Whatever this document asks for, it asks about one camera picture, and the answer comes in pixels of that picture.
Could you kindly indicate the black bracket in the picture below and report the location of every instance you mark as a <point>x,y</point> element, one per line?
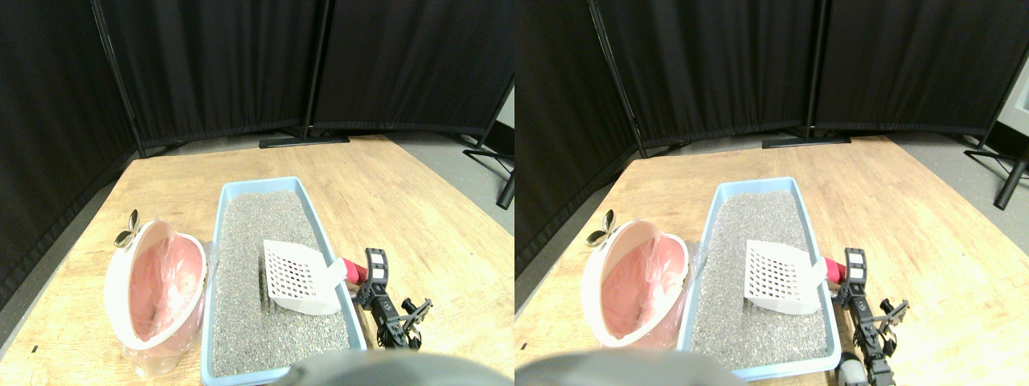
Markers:
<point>414,310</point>
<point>892,310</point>

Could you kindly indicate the white bin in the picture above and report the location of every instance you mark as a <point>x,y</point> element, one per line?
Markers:
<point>635,289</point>
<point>157,289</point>

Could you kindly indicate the blue litter tray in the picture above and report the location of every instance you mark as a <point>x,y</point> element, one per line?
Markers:
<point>723,322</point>
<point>241,322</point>

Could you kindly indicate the black curtain stand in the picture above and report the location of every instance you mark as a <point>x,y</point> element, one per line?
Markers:
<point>1009,181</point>
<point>305,141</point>
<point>804,141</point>
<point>120,88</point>
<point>505,189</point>
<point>619,88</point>

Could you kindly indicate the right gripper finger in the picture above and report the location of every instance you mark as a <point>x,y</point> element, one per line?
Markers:
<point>842,294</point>
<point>855,267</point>
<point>366,294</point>
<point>376,267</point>

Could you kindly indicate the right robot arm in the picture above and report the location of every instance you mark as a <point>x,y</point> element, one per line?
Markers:
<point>872,346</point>
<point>394,334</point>

